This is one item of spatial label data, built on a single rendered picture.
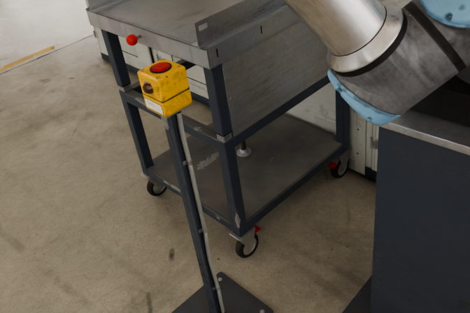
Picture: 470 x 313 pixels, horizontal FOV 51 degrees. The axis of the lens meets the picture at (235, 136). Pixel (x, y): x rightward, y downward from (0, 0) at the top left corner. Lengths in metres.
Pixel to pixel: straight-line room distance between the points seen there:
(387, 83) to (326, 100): 1.20
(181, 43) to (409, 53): 0.69
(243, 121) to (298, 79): 0.26
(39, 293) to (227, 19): 1.20
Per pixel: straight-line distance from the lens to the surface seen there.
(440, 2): 0.87
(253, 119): 1.53
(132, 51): 3.13
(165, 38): 1.43
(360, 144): 2.07
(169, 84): 1.09
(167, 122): 1.17
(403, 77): 0.88
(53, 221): 2.25
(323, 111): 2.10
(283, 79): 1.59
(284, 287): 1.75
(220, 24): 1.35
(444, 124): 1.13
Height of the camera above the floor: 1.37
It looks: 34 degrees down
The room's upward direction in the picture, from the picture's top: 9 degrees counter-clockwise
